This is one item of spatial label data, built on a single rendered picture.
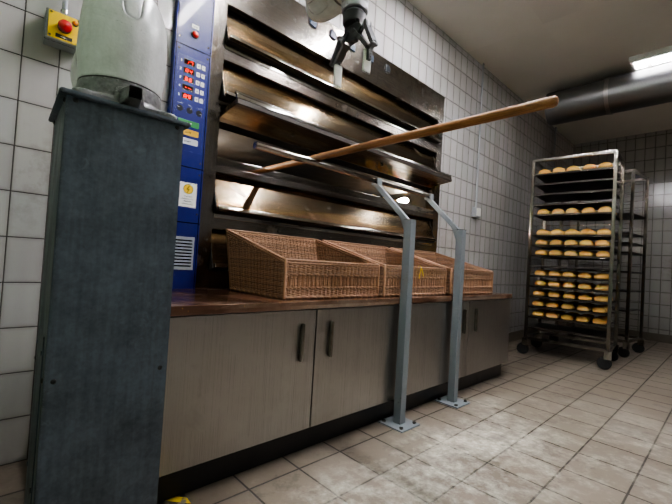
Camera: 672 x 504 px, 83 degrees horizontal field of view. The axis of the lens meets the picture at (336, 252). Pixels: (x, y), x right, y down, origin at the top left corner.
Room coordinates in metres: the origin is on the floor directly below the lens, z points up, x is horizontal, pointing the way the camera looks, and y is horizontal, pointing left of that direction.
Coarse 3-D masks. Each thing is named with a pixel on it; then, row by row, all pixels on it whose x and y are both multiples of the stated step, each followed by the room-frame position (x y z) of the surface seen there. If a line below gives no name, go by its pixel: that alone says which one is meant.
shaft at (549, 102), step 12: (552, 96) 0.98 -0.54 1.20; (504, 108) 1.07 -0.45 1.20; (516, 108) 1.04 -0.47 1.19; (528, 108) 1.02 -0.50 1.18; (540, 108) 1.00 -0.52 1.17; (456, 120) 1.17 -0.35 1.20; (468, 120) 1.14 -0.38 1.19; (480, 120) 1.12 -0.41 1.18; (492, 120) 1.10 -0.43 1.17; (408, 132) 1.31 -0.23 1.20; (420, 132) 1.27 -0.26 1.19; (432, 132) 1.24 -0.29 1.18; (360, 144) 1.47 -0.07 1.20; (372, 144) 1.43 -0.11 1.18; (384, 144) 1.40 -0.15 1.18; (312, 156) 1.69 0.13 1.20; (324, 156) 1.63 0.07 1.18; (336, 156) 1.60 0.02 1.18; (276, 168) 1.91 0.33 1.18
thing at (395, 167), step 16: (224, 112) 1.70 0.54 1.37; (240, 112) 1.70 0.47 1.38; (256, 112) 1.70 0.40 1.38; (272, 112) 1.74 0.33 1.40; (256, 128) 1.86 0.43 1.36; (272, 128) 1.87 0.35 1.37; (288, 128) 1.87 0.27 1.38; (304, 128) 1.88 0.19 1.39; (304, 144) 2.07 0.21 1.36; (320, 144) 2.08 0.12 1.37; (336, 144) 2.09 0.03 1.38; (352, 144) 2.10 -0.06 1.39; (352, 160) 2.33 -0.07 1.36; (368, 160) 2.35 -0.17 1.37; (384, 160) 2.36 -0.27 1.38; (400, 160) 2.41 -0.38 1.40; (400, 176) 2.68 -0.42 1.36; (416, 176) 2.69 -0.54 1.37; (432, 176) 2.71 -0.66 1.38
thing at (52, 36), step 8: (48, 8) 1.23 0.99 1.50; (48, 16) 1.23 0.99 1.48; (56, 16) 1.24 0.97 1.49; (64, 16) 1.25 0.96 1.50; (48, 24) 1.23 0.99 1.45; (56, 24) 1.24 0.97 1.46; (48, 32) 1.23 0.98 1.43; (56, 32) 1.24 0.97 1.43; (72, 32) 1.27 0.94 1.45; (48, 40) 1.25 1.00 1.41; (56, 40) 1.25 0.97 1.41; (64, 40) 1.26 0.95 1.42; (72, 40) 1.27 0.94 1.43; (56, 48) 1.30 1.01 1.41; (64, 48) 1.29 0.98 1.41; (72, 48) 1.29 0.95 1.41
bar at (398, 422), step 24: (264, 144) 1.46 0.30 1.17; (336, 168) 1.72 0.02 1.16; (384, 192) 1.89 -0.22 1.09; (408, 192) 2.12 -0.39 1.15; (408, 240) 1.76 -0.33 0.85; (456, 240) 2.11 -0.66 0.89; (408, 264) 1.75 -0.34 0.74; (456, 264) 2.10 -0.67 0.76; (408, 288) 1.76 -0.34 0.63; (456, 288) 2.10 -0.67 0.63; (408, 312) 1.76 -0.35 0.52; (456, 312) 2.09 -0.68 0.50; (408, 336) 1.77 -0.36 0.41; (456, 336) 2.08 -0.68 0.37; (456, 360) 2.09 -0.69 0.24; (456, 384) 2.10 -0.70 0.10; (456, 408) 2.01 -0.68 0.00
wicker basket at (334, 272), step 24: (240, 240) 1.64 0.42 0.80; (264, 240) 1.86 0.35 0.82; (288, 240) 1.97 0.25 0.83; (312, 240) 2.09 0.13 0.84; (240, 264) 1.64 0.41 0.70; (264, 264) 1.50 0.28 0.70; (288, 264) 1.41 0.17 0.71; (312, 264) 1.49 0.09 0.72; (336, 264) 1.58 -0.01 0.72; (360, 264) 1.68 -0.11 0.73; (240, 288) 1.63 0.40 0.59; (264, 288) 1.50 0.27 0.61; (288, 288) 1.42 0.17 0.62; (312, 288) 1.50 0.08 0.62; (336, 288) 1.59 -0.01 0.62; (360, 288) 1.69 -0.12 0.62
